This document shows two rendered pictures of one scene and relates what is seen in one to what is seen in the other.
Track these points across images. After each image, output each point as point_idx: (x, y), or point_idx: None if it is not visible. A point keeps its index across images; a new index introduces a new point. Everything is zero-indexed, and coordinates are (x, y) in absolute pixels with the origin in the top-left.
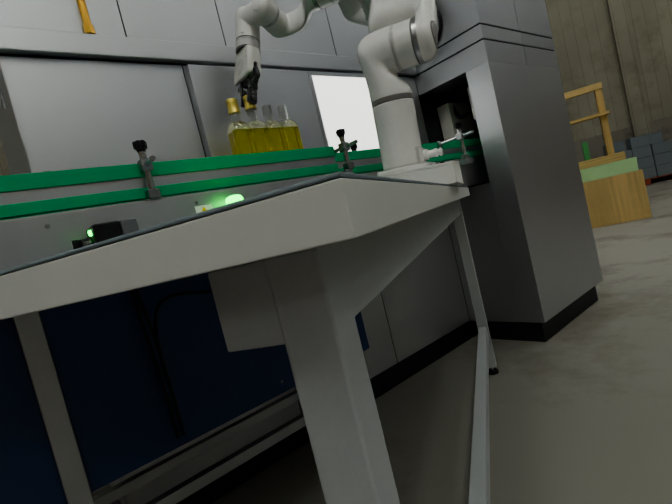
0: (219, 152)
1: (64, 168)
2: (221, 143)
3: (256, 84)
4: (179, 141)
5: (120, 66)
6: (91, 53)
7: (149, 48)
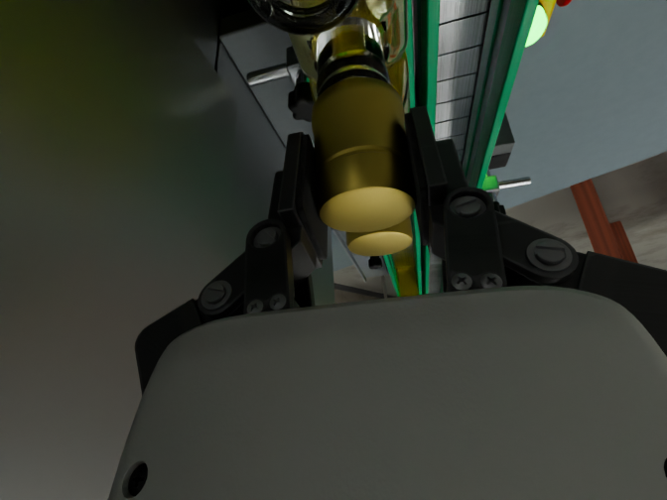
0: (214, 131)
1: (325, 279)
2: (200, 149)
3: (523, 229)
4: (243, 245)
5: None
6: None
7: None
